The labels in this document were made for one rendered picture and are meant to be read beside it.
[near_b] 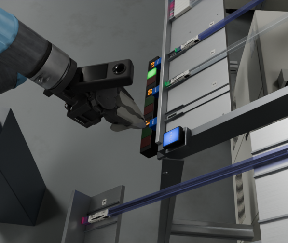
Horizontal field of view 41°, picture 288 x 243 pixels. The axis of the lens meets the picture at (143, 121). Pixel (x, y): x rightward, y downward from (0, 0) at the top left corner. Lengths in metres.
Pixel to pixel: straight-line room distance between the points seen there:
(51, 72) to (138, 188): 1.07
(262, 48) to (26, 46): 0.89
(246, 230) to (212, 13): 0.68
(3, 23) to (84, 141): 1.22
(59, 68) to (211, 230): 0.79
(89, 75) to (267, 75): 0.71
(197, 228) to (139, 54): 1.19
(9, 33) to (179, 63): 0.55
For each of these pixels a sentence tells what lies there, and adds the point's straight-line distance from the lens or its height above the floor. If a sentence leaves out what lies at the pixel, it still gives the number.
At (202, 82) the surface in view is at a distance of 0.96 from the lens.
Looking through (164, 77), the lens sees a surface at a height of 0.73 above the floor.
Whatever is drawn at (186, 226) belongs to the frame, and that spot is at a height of 0.31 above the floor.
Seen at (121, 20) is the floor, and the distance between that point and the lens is 2.40.
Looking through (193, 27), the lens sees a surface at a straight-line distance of 1.14.
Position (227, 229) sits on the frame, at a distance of 1.30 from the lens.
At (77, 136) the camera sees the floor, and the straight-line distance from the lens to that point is 1.84.
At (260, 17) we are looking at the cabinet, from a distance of 1.48.
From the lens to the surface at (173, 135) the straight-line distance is 0.85.
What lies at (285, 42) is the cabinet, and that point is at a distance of 1.40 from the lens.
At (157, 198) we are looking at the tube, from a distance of 0.69.
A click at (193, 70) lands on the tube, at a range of 0.99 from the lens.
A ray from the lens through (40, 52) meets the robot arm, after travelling 0.67.
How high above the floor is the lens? 1.50
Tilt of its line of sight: 53 degrees down
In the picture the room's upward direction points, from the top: straight up
